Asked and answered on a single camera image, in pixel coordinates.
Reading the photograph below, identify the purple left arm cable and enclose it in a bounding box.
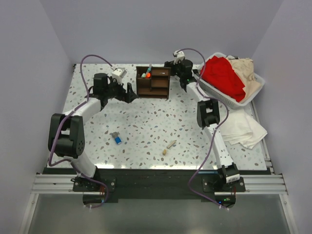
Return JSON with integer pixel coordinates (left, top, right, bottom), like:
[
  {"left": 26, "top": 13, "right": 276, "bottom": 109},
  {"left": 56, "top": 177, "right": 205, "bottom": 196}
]
[{"left": 48, "top": 55, "right": 114, "bottom": 208}]

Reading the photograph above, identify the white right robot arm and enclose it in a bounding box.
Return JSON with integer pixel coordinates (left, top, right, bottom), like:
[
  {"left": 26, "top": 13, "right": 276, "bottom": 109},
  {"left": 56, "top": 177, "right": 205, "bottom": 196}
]
[{"left": 164, "top": 59, "right": 240, "bottom": 192}]

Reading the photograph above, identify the white folded towel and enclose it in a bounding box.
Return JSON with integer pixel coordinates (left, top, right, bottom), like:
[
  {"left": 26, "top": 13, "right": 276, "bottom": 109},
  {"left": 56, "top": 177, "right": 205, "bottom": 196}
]
[{"left": 219, "top": 109, "right": 268, "bottom": 149}]

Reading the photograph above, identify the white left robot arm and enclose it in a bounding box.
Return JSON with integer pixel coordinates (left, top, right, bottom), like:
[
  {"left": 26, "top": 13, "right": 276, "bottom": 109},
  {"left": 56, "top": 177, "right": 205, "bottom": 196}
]
[{"left": 48, "top": 73, "right": 137, "bottom": 191}]

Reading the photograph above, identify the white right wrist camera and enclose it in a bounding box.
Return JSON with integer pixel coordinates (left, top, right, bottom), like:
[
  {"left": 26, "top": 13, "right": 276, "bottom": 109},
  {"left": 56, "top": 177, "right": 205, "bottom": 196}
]
[{"left": 173, "top": 50, "right": 185, "bottom": 64}]

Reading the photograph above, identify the aluminium rail frame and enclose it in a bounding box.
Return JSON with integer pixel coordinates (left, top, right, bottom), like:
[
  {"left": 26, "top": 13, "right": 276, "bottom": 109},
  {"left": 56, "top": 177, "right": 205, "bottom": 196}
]
[{"left": 18, "top": 156, "right": 299, "bottom": 234}]

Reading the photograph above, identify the blue pen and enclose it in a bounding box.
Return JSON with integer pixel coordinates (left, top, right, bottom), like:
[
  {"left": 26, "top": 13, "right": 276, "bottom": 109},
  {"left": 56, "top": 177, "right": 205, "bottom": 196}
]
[{"left": 198, "top": 171, "right": 218, "bottom": 175}]

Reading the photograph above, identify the blue glue stick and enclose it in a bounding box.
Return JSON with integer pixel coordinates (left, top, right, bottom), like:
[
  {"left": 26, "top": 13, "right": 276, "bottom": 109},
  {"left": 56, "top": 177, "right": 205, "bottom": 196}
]
[{"left": 110, "top": 132, "right": 122, "bottom": 145}]

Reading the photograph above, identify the red cloth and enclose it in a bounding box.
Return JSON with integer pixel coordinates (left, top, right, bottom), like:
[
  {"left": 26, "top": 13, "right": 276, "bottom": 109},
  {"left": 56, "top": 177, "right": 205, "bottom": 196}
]
[{"left": 200, "top": 56, "right": 245, "bottom": 102}]

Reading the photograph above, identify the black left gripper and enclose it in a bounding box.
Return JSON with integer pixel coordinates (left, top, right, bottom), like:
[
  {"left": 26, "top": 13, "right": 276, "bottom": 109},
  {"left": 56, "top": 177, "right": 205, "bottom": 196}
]
[{"left": 104, "top": 77, "right": 137, "bottom": 104}]

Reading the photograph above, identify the beige cloth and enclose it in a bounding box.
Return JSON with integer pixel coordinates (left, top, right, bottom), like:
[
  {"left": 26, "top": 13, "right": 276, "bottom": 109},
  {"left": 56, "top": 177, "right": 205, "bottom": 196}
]
[{"left": 226, "top": 56, "right": 261, "bottom": 103}]

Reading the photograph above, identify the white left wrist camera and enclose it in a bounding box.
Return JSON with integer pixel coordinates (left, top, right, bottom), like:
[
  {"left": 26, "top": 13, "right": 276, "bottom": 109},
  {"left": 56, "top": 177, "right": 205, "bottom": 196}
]
[{"left": 112, "top": 67, "right": 127, "bottom": 82}]

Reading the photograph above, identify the brown wooden desk organizer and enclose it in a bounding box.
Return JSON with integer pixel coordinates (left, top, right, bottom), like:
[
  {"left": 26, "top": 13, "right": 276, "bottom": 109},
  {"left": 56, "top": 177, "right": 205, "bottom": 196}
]
[{"left": 136, "top": 66, "right": 171, "bottom": 99}]

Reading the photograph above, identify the white plastic laundry basket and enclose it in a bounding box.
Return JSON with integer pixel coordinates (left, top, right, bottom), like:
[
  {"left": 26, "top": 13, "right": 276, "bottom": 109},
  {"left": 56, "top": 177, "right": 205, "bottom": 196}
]
[{"left": 194, "top": 52, "right": 265, "bottom": 109}]

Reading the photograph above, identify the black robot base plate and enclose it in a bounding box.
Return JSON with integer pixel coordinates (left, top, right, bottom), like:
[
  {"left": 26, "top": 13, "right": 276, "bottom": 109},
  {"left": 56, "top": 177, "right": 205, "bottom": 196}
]
[{"left": 42, "top": 167, "right": 247, "bottom": 208}]

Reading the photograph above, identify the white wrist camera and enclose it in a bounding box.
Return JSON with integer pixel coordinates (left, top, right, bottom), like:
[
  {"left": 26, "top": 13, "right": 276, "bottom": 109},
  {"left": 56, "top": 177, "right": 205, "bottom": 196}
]
[
  {"left": 112, "top": 67, "right": 127, "bottom": 82},
  {"left": 173, "top": 50, "right": 185, "bottom": 64}
]

